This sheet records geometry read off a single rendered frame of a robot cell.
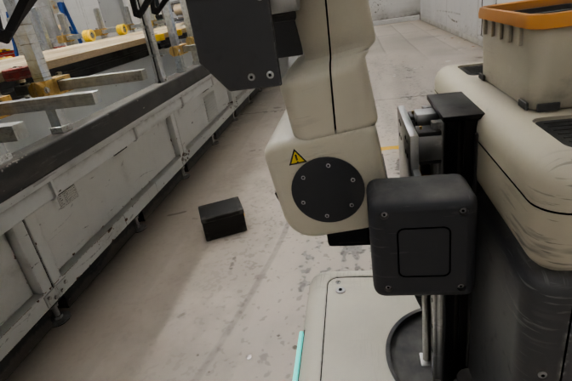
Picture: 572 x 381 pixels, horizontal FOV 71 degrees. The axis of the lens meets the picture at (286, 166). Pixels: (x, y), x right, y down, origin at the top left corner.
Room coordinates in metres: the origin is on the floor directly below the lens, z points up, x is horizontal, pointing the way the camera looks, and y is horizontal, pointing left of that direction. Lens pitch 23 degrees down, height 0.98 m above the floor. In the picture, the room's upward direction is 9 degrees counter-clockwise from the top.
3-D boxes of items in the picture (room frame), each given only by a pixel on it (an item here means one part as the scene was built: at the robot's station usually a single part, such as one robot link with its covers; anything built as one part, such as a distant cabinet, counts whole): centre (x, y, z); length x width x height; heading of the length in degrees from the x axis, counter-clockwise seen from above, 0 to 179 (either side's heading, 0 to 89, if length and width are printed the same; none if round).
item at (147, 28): (1.97, 0.53, 0.93); 0.05 x 0.05 x 0.45; 78
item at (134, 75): (1.27, 0.59, 0.84); 0.43 x 0.03 x 0.04; 78
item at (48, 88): (1.27, 0.67, 0.84); 0.14 x 0.06 x 0.05; 168
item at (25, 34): (1.25, 0.68, 0.90); 0.04 x 0.04 x 0.48; 78
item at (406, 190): (0.55, -0.11, 0.68); 0.28 x 0.27 x 0.25; 168
